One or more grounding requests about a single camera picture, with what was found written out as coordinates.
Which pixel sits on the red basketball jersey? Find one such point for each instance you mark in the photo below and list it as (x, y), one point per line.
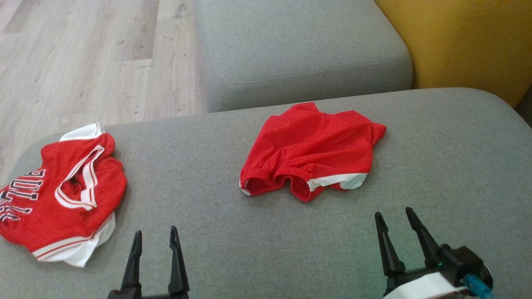
(50, 207)

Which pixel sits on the large grey sofa seat cushion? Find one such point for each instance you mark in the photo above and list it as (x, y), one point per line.
(257, 249)

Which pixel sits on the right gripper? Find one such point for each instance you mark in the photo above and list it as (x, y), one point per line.
(419, 286)

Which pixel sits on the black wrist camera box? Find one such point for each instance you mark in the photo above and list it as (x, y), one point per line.
(461, 265)

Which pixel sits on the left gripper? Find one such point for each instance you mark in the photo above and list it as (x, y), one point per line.
(145, 295)

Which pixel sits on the red shorts with white trim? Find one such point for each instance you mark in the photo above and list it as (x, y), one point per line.
(307, 145)

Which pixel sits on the wide yellow sofa back cushion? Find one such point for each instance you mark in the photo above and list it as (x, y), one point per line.
(469, 37)

